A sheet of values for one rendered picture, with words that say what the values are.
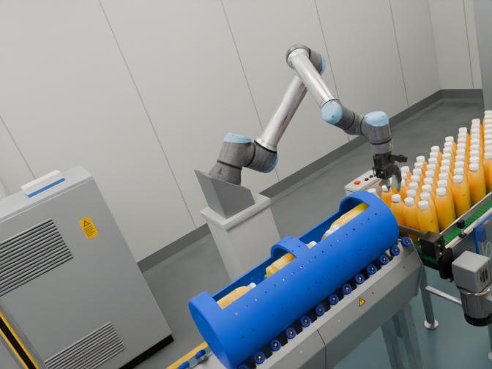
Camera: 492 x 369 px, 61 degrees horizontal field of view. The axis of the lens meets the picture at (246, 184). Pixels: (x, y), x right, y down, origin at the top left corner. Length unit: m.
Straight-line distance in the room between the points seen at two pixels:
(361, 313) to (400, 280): 0.25
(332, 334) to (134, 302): 1.77
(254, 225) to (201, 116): 2.24
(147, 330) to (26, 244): 1.07
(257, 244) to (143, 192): 2.10
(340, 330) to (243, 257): 0.82
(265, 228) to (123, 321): 1.33
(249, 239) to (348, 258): 0.84
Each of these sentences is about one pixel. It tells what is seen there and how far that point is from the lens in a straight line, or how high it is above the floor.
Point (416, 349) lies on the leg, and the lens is 2.36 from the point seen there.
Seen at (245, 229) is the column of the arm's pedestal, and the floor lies 1.00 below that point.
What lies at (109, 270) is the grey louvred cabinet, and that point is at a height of 0.81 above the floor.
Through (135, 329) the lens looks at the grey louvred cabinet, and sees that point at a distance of 3.31.
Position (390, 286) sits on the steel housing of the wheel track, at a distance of 1.95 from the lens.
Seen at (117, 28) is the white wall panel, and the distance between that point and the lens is 4.20.
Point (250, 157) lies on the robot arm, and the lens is 2.36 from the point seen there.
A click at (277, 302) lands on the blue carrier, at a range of 1.55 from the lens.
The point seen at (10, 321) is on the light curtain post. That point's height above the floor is 1.39.
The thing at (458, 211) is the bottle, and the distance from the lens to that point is 2.21.
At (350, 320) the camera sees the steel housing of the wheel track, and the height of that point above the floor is 0.85.
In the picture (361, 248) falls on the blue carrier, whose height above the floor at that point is 1.12.
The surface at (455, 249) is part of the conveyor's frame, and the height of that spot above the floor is 0.88.
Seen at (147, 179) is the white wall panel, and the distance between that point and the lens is 4.30.
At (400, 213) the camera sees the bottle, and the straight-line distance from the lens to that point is 2.07.
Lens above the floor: 2.09
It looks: 22 degrees down
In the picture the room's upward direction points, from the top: 20 degrees counter-clockwise
